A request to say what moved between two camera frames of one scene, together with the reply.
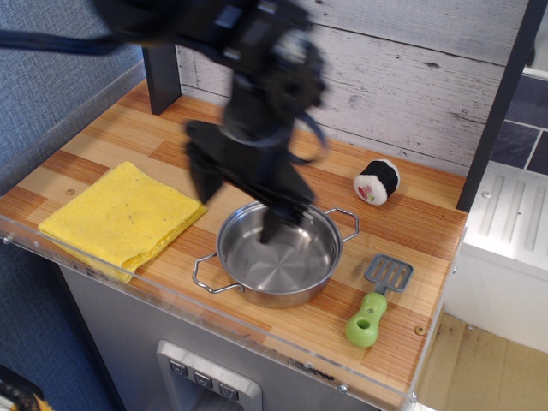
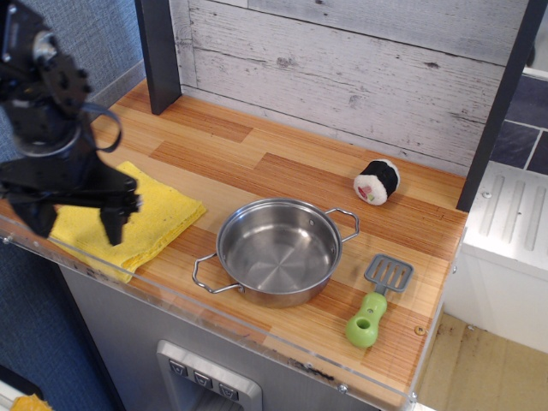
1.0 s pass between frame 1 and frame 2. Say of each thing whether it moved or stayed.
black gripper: moved
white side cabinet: stayed
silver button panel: stayed
